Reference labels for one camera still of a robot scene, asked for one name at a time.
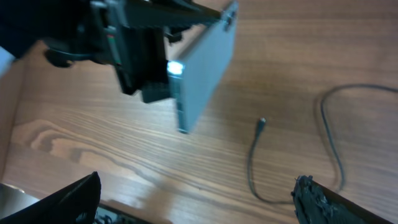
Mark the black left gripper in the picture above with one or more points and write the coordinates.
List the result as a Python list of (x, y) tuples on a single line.
[(131, 39)]

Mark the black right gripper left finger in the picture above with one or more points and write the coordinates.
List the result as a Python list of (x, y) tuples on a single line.
[(75, 203)]

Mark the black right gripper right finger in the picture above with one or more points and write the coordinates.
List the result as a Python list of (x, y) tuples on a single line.
[(316, 204)]

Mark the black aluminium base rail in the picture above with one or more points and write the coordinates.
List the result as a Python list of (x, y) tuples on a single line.
[(108, 215)]

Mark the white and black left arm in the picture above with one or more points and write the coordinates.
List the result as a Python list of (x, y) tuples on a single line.
[(66, 27)]

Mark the Galaxy S25 smartphone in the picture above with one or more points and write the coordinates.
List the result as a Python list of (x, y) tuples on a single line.
[(196, 72)]

